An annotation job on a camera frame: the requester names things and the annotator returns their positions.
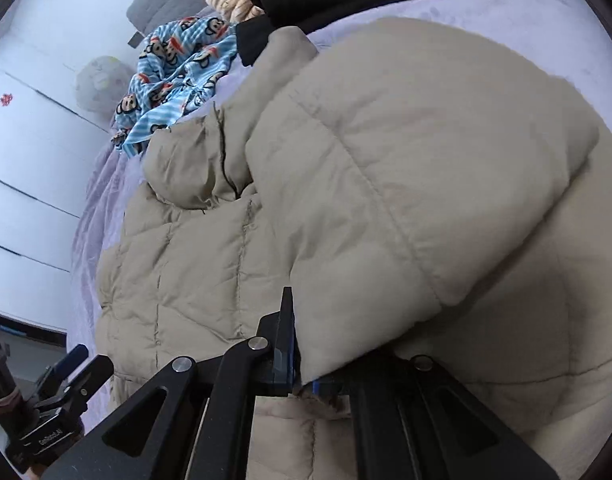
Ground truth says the beige puffer jacket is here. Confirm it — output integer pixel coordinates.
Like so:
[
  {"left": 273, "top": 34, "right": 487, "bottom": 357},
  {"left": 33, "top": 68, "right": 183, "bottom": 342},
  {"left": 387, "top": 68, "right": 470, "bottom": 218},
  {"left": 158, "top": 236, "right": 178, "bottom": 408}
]
[{"left": 93, "top": 16, "right": 612, "bottom": 480}]

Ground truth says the blue monkey-print garment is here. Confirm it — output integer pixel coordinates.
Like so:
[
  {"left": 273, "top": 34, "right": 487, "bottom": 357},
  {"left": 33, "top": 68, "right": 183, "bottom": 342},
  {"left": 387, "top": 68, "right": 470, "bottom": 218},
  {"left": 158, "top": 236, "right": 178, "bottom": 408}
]
[{"left": 108, "top": 16, "right": 239, "bottom": 159}]

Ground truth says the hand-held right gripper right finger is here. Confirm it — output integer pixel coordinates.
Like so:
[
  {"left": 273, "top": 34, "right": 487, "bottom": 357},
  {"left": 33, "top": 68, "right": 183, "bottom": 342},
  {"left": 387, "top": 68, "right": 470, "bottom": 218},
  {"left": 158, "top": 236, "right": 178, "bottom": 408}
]
[{"left": 305, "top": 354, "right": 561, "bottom": 480}]

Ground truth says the white wardrobe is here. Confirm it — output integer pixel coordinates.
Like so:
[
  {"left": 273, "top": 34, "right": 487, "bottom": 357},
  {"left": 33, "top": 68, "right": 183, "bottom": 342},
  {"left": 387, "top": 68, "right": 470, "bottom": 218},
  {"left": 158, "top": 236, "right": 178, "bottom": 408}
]
[{"left": 0, "top": 0, "right": 154, "bottom": 332}]

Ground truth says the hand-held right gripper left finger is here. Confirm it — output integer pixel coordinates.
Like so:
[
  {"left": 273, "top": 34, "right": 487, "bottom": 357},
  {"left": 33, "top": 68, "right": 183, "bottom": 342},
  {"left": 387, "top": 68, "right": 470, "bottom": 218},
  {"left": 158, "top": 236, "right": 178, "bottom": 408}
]
[{"left": 40, "top": 287, "right": 301, "bottom": 480}]

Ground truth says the lilac embossed blanket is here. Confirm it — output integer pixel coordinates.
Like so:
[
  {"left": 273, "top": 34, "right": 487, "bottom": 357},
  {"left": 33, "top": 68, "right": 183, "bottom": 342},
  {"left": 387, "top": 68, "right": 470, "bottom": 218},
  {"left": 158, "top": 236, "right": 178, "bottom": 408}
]
[{"left": 70, "top": 0, "right": 612, "bottom": 433}]

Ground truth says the white round plush ball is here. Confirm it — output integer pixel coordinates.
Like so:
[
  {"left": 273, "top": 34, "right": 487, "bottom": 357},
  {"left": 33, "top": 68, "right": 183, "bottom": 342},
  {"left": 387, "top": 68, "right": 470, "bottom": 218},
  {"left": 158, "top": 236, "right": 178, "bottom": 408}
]
[{"left": 75, "top": 55, "right": 132, "bottom": 127}]

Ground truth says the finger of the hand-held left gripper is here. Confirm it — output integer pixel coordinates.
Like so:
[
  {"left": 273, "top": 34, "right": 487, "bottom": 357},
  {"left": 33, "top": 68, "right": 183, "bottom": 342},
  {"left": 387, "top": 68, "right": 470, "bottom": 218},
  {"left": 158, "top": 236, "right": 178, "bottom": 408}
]
[
  {"left": 35, "top": 344, "right": 90, "bottom": 401},
  {"left": 61, "top": 354, "right": 115, "bottom": 413}
]

